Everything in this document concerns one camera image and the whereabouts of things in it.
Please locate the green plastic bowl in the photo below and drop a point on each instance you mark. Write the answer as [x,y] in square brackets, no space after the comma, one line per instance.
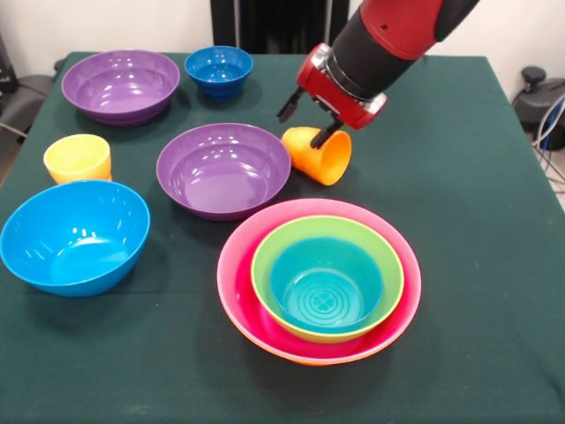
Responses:
[265,256]

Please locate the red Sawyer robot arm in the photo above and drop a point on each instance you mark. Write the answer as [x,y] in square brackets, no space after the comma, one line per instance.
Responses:
[397,35]

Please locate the light blue plastic cup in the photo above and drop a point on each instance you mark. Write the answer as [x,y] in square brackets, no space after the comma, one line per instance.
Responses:
[326,282]

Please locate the pink plastic bowl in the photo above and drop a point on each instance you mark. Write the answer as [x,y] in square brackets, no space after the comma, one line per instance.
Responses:
[234,265]

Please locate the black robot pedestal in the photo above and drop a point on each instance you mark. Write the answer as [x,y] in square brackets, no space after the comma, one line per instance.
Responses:
[282,22]

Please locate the light blue plastic bowl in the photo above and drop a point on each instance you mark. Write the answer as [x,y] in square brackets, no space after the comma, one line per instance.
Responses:
[75,238]

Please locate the purple plastic bowl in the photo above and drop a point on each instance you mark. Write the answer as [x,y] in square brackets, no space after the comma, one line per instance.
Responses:
[119,93]
[223,176]

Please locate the small dark blue bowl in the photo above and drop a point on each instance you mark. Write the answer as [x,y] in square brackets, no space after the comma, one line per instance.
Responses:
[218,75]

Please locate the orange plastic bowl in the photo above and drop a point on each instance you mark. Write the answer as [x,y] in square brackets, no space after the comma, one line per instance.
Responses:
[318,363]

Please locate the yellow plastic cup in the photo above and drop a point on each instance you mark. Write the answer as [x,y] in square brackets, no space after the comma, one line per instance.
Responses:
[77,159]

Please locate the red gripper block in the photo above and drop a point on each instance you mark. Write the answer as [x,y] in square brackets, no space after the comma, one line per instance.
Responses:
[326,95]

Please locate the orange plastic cup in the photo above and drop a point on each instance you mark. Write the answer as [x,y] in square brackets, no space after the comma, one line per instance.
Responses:
[329,161]

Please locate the dark green table cloth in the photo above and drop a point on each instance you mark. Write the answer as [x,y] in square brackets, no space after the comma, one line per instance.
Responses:
[463,221]

